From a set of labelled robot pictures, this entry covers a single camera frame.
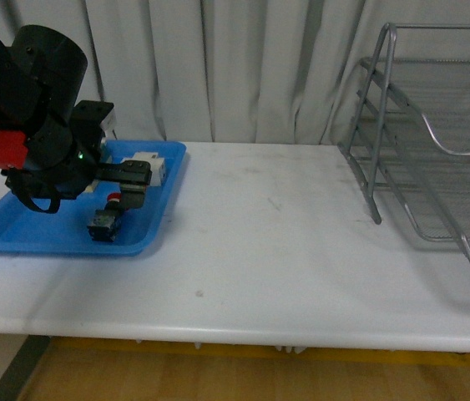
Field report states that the white curtain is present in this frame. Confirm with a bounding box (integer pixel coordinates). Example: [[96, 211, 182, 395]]
[[0, 1, 470, 145]]

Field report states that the green knife switch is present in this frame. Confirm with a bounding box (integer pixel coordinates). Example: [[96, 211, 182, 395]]
[[84, 138, 112, 193]]

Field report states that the red emergency stop button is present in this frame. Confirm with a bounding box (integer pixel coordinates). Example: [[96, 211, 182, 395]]
[[87, 192, 124, 242]]

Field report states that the white circuit breaker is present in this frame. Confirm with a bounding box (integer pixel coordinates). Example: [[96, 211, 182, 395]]
[[122, 151, 166, 187]]

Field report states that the blue plastic tray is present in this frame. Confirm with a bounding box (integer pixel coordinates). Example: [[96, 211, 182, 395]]
[[0, 140, 186, 256]]

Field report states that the silver wire mesh rack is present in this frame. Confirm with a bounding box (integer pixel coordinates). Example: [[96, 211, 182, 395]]
[[338, 23, 470, 264]]

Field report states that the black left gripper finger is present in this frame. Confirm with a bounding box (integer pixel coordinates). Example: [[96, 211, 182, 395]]
[[95, 160, 152, 185], [119, 183, 147, 210]]

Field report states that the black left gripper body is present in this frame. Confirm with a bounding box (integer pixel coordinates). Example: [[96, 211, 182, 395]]
[[4, 100, 114, 201]]

